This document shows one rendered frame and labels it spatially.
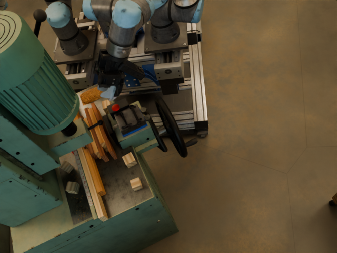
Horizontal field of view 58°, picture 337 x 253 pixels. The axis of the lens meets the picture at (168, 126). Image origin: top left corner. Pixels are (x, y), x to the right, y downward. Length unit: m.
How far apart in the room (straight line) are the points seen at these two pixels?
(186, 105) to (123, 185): 1.07
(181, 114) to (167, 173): 0.41
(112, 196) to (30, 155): 0.31
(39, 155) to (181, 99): 1.26
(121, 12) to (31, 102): 0.33
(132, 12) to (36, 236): 0.90
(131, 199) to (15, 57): 0.61
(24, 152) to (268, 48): 2.11
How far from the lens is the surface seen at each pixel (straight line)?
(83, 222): 1.25
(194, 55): 2.32
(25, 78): 0.79
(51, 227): 1.30
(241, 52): 2.63
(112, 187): 1.14
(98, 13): 1.02
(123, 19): 0.87
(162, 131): 1.27
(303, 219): 2.02
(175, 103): 2.09
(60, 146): 1.10
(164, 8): 1.47
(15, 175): 1.05
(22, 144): 0.99
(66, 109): 0.91
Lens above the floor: 1.91
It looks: 58 degrees down
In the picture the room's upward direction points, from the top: 17 degrees counter-clockwise
